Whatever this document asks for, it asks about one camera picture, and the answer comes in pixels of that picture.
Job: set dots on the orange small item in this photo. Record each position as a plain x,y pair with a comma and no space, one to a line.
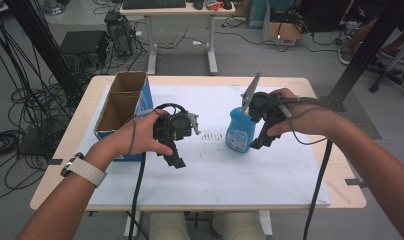
215,5

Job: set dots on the white desk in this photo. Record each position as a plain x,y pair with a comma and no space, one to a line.
211,40

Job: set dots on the black metal stand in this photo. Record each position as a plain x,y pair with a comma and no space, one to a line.
43,43
366,53

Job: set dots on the black equipment case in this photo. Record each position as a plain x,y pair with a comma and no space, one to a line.
83,45

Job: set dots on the person's leg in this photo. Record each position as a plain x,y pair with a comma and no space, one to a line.
356,41
238,226
168,226

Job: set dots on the white table mat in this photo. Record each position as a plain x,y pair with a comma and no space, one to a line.
223,180

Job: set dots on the white table leg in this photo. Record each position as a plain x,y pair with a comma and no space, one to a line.
266,223
138,218

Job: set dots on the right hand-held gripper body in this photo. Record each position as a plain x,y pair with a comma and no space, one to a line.
265,108

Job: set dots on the blue bottle with white cap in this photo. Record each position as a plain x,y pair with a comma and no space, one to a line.
238,133

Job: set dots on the black tape strip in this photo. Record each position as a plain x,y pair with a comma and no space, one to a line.
356,183
55,162

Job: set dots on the black keyboard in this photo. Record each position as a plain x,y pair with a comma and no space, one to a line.
153,4

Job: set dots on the person's left leg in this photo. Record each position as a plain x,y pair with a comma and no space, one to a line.
168,226

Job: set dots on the wristwatch with white band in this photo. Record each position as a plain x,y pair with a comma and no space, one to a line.
86,170

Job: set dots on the brown cardboard box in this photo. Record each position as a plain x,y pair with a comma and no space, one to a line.
285,31

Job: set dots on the blue cardboard box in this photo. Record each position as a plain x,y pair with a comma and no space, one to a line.
123,100

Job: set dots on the black computer tower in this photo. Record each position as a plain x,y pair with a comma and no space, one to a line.
121,33

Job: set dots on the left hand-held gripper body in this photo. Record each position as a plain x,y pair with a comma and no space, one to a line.
175,126

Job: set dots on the person's right hand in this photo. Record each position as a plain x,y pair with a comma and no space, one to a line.
306,120

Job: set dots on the person's right leg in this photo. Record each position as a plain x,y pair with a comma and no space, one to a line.
238,226

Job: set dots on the person's left hand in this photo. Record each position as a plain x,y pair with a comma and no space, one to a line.
136,138

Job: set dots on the black chair base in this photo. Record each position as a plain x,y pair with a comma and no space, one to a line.
390,75

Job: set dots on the grey floor mat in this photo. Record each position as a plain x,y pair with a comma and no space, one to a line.
360,123

